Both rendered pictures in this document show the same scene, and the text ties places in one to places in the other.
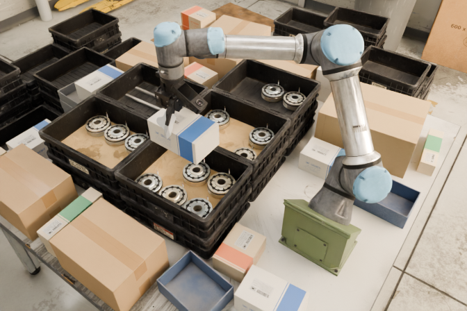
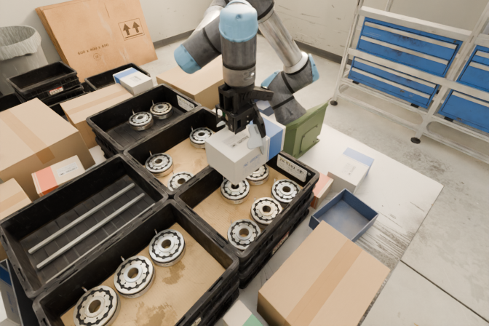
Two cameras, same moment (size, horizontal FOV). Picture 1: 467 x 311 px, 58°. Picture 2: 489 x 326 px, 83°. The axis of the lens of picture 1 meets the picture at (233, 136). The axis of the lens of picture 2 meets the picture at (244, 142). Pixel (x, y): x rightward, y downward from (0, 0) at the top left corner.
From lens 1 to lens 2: 1.26 m
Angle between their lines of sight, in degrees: 57
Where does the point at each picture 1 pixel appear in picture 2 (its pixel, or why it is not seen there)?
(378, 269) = not seen: hidden behind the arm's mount
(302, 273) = (318, 156)
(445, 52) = (90, 72)
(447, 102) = not seen: hidden behind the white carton
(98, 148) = (148, 309)
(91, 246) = (335, 298)
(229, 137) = (187, 161)
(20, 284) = not seen: outside the picture
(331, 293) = (332, 145)
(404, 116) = (217, 62)
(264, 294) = (353, 168)
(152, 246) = (331, 231)
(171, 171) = (221, 214)
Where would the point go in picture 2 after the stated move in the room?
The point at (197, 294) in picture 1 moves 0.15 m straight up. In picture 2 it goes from (342, 223) to (352, 199)
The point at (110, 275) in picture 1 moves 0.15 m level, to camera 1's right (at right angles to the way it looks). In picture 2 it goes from (371, 273) to (363, 225)
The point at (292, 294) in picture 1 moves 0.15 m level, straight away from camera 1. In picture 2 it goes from (351, 153) to (316, 143)
